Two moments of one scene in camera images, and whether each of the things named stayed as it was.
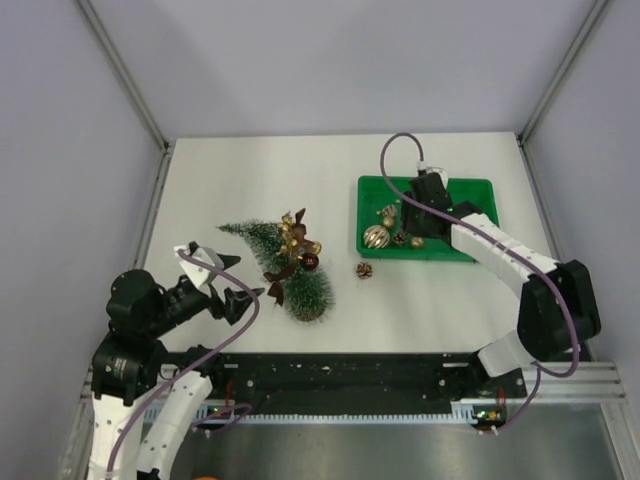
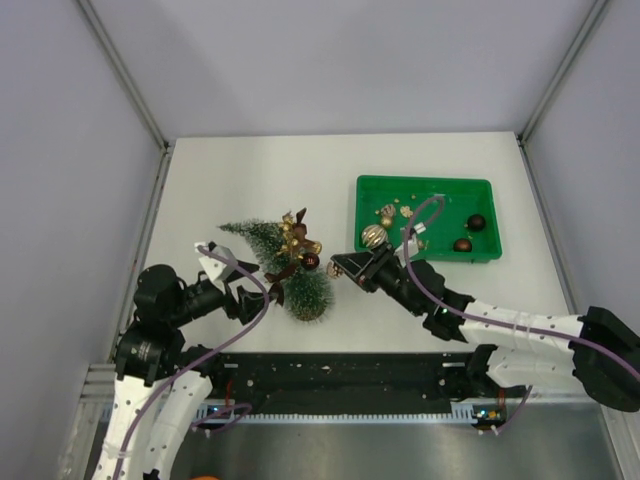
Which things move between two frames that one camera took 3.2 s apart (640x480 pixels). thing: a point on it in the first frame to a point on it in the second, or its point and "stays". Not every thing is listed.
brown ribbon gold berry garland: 294,245 stays
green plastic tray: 380,217 stays
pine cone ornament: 399,237 to 333,270
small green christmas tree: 307,292 stays
